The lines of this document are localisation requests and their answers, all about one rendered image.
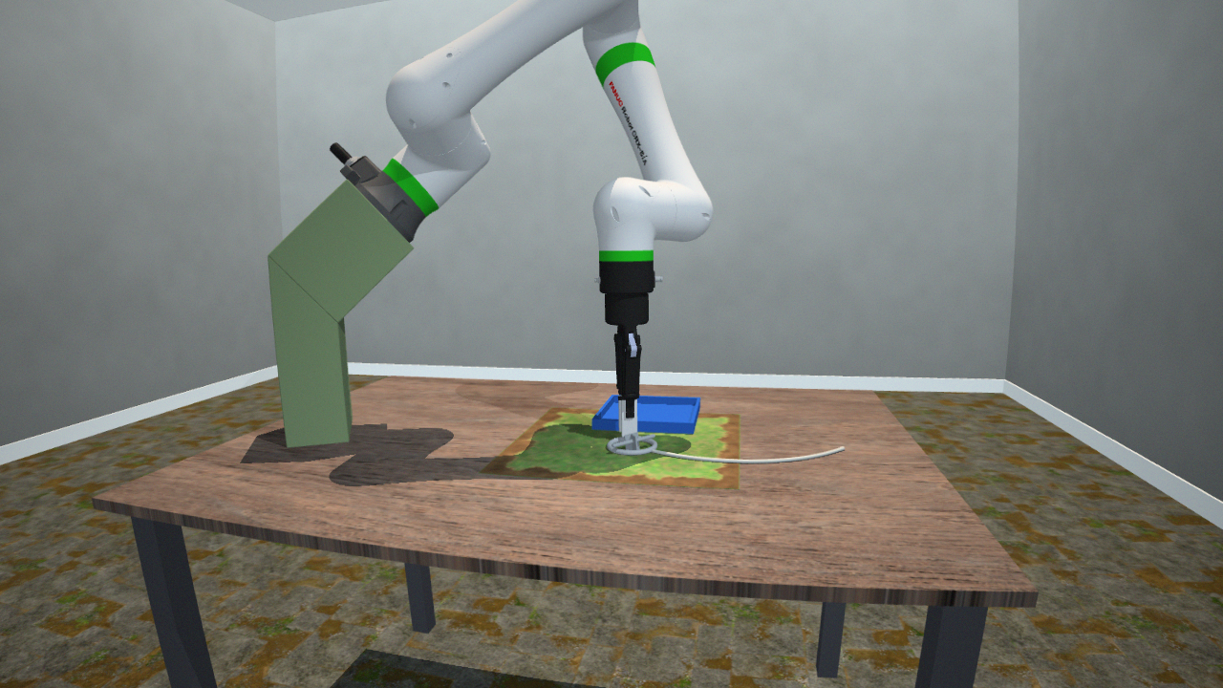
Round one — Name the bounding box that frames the blue tray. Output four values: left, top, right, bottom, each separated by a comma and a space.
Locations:
591, 395, 700, 434

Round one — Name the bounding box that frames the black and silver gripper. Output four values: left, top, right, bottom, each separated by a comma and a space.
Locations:
605, 293, 649, 437

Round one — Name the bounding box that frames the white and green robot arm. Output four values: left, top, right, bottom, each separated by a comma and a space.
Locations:
330, 0, 713, 296

